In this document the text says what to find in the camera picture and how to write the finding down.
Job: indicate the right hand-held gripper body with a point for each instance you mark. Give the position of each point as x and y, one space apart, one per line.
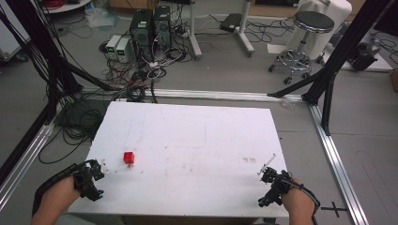
280 187

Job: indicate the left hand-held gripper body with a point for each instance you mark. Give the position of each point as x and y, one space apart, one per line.
84 182

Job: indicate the red cube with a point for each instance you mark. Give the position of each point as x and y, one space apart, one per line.
129 157

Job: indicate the person's right hand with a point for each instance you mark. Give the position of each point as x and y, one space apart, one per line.
298 200

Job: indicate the person's left hand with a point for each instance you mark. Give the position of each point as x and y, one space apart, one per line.
61 193

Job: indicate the thin white stick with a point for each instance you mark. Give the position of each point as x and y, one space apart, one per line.
268 164

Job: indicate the black floor mat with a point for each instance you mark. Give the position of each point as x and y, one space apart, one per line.
78 114

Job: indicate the white power strip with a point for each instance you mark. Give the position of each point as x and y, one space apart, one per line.
154 64

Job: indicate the white power supply box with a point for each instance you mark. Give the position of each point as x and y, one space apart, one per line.
122 50
112 46

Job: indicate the black computer tower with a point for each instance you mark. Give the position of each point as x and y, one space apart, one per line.
162 26
141 33

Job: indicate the white stand leg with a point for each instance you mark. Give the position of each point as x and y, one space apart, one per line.
194 34
244 31

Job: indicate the black round stool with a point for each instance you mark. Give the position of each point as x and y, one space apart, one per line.
308 31

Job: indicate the clear plastic bag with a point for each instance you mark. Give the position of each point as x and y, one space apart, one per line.
101 17

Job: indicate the black machine on board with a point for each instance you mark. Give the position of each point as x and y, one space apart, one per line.
364 53

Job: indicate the white floor board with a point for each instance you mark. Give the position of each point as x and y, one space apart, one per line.
380 64

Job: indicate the flat black box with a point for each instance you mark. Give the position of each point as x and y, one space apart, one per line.
231 22

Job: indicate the round white table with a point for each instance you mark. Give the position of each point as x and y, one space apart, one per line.
65 5

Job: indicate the aluminium floor rail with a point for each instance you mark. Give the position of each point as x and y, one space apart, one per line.
25 165
225 94
338 165

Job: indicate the black frame strut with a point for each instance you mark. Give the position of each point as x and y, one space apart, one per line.
344 47
40 40

